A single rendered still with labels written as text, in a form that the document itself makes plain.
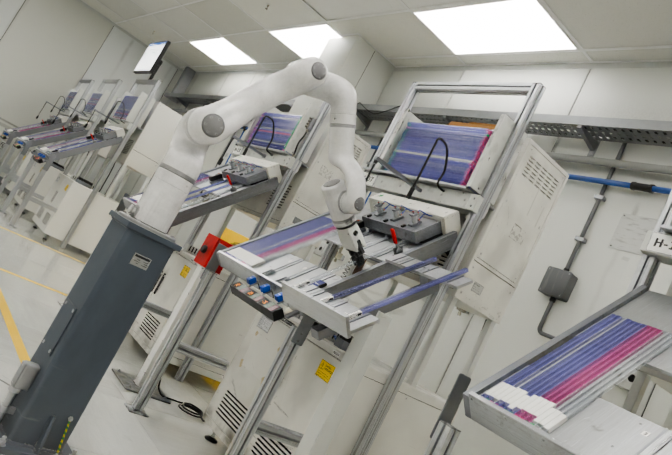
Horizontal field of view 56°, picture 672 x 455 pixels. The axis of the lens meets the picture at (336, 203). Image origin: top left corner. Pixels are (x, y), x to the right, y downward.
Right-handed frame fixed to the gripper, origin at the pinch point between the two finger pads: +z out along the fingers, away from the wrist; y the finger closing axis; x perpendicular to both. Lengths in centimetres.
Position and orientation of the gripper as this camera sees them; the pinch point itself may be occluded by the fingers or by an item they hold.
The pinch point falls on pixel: (358, 259)
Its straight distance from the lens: 232.8
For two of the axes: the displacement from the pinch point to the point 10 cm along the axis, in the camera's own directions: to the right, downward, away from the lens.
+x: -7.8, 4.5, -4.3
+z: 3.0, 8.8, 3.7
